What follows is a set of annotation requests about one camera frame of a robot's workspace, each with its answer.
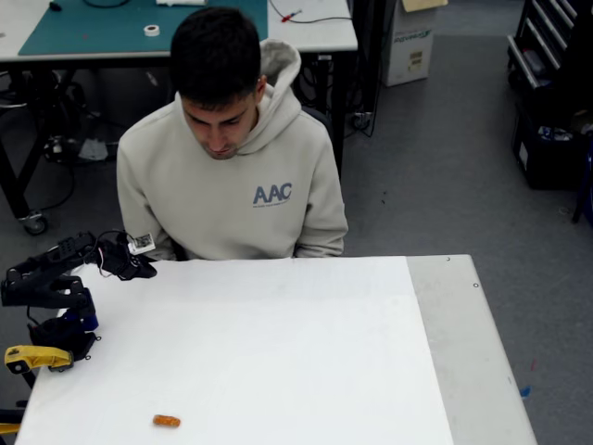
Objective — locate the orange snack piece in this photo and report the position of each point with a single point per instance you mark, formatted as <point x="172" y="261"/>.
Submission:
<point x="167" y="420"/>

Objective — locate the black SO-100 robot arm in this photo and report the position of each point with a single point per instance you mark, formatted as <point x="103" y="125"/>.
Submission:
<point x="51" y="296"/>

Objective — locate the grey caster wheel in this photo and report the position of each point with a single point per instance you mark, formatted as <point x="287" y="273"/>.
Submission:
<point x="34" y="223"/>
<point x="362" y="120"/>

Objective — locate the man in beige hoodie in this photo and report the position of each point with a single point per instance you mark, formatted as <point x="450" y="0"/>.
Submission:
<point x="222" y="194"/>

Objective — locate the white plastic bag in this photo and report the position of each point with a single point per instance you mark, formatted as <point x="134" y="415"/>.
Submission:
<point x="93" y="149"/>

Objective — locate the yellow black table clamp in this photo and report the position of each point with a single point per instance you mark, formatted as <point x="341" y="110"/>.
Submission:
<point x="37" y="357"/>
<point x="9" y="426"/>

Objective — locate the white paper sheet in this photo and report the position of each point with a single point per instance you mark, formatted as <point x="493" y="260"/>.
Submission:
<point x="255" y="347"/>

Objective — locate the green cutting mat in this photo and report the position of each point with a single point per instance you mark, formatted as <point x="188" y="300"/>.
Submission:
<point x="92" y="28"/>

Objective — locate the white tape roll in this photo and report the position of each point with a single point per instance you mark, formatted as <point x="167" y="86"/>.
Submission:
<point x="152" y="30"/>

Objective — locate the white cloth piece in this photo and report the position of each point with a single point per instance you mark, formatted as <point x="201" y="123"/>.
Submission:
<point x="180" y="2"/>

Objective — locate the red screwdriver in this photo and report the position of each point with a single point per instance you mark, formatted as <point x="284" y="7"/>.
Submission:
<point x="291" y="16"/>

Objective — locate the white cardboard box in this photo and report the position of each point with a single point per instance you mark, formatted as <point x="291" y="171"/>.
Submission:
<point x="410" y="51"/>

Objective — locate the blue tape scrap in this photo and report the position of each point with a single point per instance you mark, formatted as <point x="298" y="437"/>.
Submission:
<point x="526" y="391"/>

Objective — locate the black storage bin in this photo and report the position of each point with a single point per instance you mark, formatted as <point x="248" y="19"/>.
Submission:
<point x="551" y="157"/>

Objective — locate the black drawer tool cart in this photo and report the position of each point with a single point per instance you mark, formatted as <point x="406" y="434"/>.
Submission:
<point x="546" y="41"/>

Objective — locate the white gripper camera module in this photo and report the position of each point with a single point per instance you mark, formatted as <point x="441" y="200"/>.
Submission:
<point x="142" y="243"/>

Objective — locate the white workbench black frame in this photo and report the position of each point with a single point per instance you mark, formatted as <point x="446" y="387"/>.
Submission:
<point x="319" y="37"/>

